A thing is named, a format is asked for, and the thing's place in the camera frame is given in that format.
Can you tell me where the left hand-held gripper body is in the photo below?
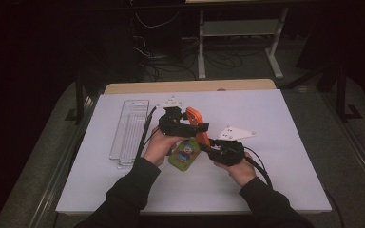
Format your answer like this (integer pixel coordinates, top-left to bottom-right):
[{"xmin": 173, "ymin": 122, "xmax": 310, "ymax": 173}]
[{"xmin": 157, "ymin": 96, "xmax": 198, "ymax": 140}]

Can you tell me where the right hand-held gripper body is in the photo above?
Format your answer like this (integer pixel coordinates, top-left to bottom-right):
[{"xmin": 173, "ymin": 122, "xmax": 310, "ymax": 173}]
[{"xmin": 206, "ymin": 125, "xmax": 258, "ymax": 168}]

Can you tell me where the orange phone case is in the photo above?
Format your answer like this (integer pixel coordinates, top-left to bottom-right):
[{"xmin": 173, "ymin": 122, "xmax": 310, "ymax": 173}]
[{"xmin": 184, "ymin": 105, "xmax": 212, "ymax": 148}]

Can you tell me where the green cartoon phone case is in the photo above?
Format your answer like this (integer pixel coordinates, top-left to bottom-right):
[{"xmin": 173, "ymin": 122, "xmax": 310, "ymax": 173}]
[{"xmin": 167, "ymin": 136, "xmax": 202, "ymax": 173}]

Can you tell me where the clear plastic tray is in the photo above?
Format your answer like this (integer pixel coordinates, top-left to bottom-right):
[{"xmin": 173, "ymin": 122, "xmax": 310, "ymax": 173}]
[{"xmin": 108, "ymin": 99, "xmax": 151, "ymax": 170}]

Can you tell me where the person's right hand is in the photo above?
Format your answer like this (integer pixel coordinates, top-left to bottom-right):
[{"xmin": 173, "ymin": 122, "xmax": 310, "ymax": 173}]
[{"xmin": 213, "ymin": 151, "xmax": 258, "ymax": 189}]

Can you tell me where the person's left hand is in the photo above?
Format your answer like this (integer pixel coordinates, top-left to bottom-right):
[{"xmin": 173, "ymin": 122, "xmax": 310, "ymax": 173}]
[{"xmin": 142, "ymin": 125, "xmax": 181, "ymax": 168}]

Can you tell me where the light wooden table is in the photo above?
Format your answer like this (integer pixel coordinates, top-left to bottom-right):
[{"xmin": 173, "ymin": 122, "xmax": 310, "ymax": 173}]
[{"xmin": 103, "ymin": 78, "xmax": 278, "ymax": 96}]

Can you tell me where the white board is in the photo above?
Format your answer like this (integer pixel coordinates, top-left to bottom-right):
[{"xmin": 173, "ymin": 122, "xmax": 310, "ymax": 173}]
[{"xmin": 54, "ymin": 88, "xmax": 334, "ymax": 214}]

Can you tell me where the black metal stand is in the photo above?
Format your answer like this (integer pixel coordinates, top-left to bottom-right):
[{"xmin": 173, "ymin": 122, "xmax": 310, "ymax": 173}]
[
  {"xmin": 335, "ymin": 62, "xmax": 364, "ymax": 124},
  {"xmin": 64, "ymin": 71, "xmax": 91, "ymax": 125}
]

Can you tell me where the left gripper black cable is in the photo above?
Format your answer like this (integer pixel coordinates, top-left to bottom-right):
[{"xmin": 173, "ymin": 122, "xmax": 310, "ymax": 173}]
[{"xmin": 135, "ymin": 105, "xmax": 158, "ymax": 160}]

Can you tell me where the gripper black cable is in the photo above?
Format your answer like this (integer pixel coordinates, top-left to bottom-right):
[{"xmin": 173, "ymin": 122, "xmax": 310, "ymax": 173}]
[
  {"xmin": 242, "ymin": 145, "xmax": 275, "ymax": 190},
  {"xmin": 135, "ymin": 105, "xmax": 158, "ymax": 160}
]

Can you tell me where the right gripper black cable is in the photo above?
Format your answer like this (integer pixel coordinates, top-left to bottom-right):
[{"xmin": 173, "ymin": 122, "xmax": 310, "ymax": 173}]
[{"xmin": 242, "ymin": 145, "xmax": 275, "ymax": 190}]

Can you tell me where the tangle of black floor cables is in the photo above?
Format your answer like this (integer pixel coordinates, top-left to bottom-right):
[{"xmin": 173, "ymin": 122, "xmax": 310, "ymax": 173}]
[{"xmin": 132, "ymin": 34, "xmax": 245, "ymax": 83}]

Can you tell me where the white metal desk frame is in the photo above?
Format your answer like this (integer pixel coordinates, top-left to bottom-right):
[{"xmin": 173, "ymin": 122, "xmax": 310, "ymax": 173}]
[{"xmin": 197, "ymin": 7, "xmax": 290, "ymax": 81}]

